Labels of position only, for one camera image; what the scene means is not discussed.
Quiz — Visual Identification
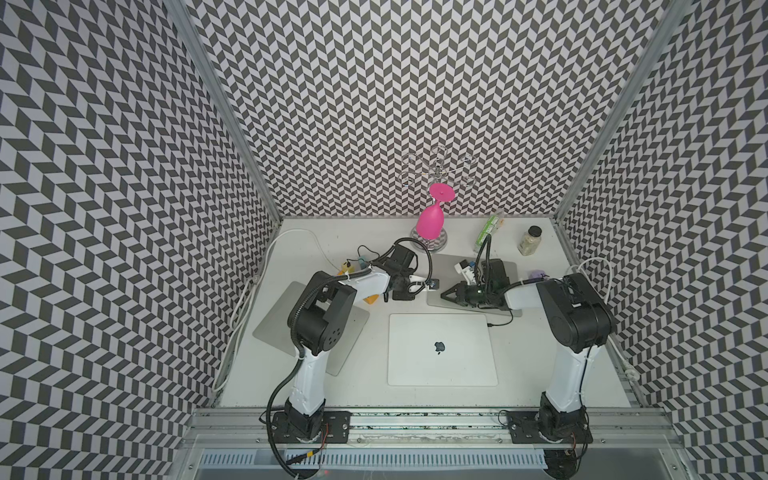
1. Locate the white cord of orange strip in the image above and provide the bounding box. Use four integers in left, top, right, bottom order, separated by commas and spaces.
211, 226, 341, 391

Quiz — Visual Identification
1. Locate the aluminium front rail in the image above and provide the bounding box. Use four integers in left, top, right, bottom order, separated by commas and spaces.
168, 407, 697, 479

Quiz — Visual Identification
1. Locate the grey closed laptop left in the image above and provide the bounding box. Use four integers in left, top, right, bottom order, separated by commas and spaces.
253, 282, 370, 377

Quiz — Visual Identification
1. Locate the black cable of yellow charger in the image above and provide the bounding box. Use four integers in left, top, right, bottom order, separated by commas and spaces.
353, 243, 391, 271

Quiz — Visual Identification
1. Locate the green snack packet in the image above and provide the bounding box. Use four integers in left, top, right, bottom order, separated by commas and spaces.
473, 212, 505, 253

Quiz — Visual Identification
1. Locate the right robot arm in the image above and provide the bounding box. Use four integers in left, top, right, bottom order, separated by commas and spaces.
440, 271, 616, 446

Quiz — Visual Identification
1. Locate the orange power strip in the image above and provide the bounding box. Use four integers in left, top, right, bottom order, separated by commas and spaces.
335, 266, 382, 306

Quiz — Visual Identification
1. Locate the pink wine glass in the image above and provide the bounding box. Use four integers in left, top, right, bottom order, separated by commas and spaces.
416, 183, 456, 240

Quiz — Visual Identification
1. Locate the grey closed laptop back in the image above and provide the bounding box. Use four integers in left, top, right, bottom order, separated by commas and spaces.
426, 254, 519, 316

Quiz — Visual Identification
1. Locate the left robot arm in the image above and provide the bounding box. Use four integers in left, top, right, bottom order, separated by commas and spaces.
265, 237, 434, 442

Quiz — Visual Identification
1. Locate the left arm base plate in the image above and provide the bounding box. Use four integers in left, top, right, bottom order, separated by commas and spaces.
271, 410, 352, 444

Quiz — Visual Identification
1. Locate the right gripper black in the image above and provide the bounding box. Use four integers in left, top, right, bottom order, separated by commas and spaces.
441, 280, 493, 306

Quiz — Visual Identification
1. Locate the metal glass rack stand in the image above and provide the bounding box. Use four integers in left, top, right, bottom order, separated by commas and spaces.
399, 144, 477, 253

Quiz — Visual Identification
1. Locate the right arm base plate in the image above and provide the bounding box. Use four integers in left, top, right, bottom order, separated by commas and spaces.
505, 409, 593, 446

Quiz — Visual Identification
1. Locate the white cord of purple strip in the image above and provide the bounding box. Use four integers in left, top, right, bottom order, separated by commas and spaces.
563, 256, 641, 382

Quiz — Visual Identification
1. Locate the small jar dark lid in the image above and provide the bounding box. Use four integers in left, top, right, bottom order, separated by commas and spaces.
518, 225, 542, 256

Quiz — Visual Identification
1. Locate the grey closed laptop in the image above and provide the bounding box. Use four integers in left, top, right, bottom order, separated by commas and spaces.
253, 282, 370, 377
426, 254, 519, 316

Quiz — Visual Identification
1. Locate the purple power strip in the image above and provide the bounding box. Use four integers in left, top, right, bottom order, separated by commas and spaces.
528, 270, 548, 281

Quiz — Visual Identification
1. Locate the white closed laptop front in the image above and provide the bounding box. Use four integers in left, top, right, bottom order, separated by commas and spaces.
387, 312, 498, 387

